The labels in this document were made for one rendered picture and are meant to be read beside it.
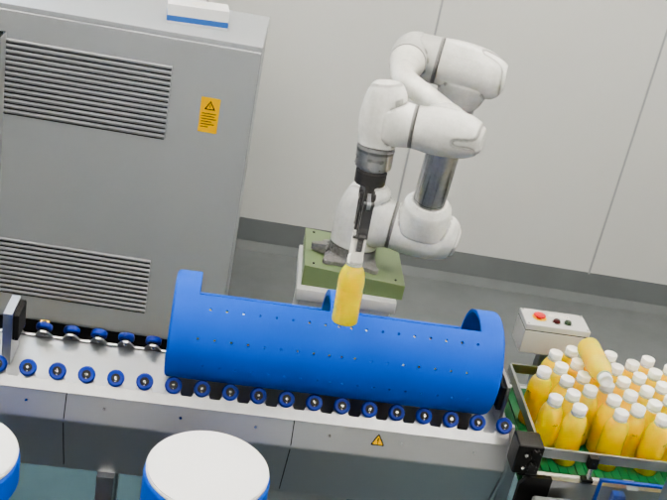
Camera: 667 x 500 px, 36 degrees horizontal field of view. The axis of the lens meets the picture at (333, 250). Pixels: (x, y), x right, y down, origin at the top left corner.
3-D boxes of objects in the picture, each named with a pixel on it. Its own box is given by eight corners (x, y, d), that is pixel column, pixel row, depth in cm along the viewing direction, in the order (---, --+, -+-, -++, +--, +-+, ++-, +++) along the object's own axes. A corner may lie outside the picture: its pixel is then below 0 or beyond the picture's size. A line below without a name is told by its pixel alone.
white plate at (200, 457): (290, 459, 239) (289, 463, 240) (188, 415, 247) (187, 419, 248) (231, 527, 216) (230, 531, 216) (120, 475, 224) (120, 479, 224)
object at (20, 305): (9, 343, 280) (12, 295, 274) (25, 345, 281) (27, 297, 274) (0, 363, 271) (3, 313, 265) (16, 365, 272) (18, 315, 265)
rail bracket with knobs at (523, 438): (503, 455, 279) (512, 425, 275) (529, 458, 280) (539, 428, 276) (510, 479, 271) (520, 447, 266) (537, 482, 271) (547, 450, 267)
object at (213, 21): (166, 14, 415) (168, -5, 412) (225, 22, 420) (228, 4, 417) (166, 22, 404) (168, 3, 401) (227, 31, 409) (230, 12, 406)
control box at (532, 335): (511, 334, 320) (520, 306, 316) (573, 342, 322) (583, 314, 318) (518, 351, 311) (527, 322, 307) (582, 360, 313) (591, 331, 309)
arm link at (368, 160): (358, 148, 237) (353, 172, 239) (397, 153, 238) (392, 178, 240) (355, 137, 245) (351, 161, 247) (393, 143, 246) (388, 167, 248)
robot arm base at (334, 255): (310, 239, 343) (314, 224, 341) (374, 253, 345) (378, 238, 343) (310, 261, 326) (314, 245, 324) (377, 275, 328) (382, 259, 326)
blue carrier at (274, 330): (170, 342, 292) (182, 251, 281) (468, 380, 302) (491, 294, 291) (160, 396, 266) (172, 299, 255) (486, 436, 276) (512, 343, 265)
